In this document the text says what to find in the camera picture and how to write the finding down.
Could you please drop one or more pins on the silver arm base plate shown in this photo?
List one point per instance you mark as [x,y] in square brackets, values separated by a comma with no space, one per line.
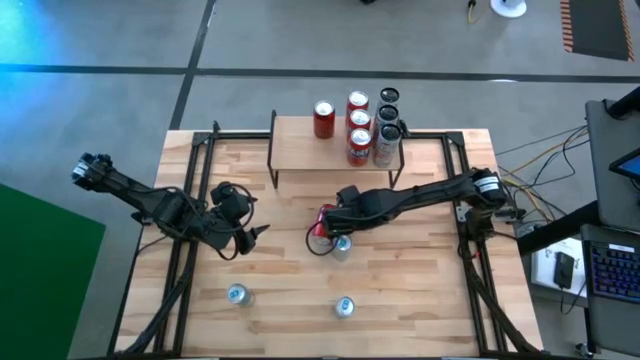
[463,213]

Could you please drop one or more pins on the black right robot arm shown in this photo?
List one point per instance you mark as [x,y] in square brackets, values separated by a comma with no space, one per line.
[440,190]

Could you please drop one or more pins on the black tablet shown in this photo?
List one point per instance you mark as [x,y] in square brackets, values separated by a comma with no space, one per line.
[631,167]

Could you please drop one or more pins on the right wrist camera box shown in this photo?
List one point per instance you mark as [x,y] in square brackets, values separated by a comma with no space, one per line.
[350,193]

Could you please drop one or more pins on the white round stand base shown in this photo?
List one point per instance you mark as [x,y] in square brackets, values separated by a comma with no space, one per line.
[508,7]

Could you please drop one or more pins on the white can black lid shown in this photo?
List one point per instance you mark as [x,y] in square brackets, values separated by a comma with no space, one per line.
[389,112]
[390,94]
[387,147]

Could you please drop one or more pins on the black stand beam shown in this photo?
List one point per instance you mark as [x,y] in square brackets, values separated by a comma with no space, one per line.
[555,227]
[627,102]

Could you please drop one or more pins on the black metal table frame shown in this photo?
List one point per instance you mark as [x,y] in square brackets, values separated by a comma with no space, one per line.
[452,137]

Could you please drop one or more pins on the grey keyboard desk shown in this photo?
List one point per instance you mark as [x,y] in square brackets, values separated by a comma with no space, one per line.
[610,325]

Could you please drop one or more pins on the backlit black keyboard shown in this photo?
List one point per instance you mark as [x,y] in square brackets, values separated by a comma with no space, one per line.
[615,272]

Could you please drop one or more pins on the red Coca-Cola can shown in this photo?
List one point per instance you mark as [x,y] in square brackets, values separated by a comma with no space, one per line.
[323,224]
[324,122]

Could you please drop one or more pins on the black orange-striped floor mat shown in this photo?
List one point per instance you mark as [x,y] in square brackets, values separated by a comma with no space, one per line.
[597,25]

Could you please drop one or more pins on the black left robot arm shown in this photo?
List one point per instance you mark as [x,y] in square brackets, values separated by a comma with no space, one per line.
[135,195]

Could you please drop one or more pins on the black phone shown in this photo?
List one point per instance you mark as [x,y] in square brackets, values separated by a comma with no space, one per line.
[563,270]

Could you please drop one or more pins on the grey desk top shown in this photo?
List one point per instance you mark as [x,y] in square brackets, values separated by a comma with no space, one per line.
[607,135]

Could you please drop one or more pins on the red blue Fanta can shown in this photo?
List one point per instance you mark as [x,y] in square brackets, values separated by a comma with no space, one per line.
[359,150]
[357,99]
[359,119]

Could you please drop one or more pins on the green floor panel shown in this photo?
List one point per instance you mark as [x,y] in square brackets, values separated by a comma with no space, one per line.
[40,280]

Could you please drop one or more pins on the wooden shelf black metal frame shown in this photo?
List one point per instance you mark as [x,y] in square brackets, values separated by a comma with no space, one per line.
[295,150]

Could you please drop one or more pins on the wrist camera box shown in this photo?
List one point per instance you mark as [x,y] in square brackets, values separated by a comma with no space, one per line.
[350,193]
[231,199]

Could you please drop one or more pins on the silver blue Red Bull can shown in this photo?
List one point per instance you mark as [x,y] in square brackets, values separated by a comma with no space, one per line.
[237,294]
[344,306]
[342,245]

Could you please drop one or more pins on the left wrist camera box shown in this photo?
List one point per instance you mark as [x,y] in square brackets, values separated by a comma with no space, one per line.
[231,199]

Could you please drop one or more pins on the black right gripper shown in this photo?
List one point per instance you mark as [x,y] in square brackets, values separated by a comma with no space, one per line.
[365,214]

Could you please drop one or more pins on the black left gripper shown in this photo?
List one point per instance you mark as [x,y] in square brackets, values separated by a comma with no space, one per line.
[222,231]

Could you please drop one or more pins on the white paper sheet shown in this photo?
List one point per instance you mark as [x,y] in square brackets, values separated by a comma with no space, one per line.
[542,270]

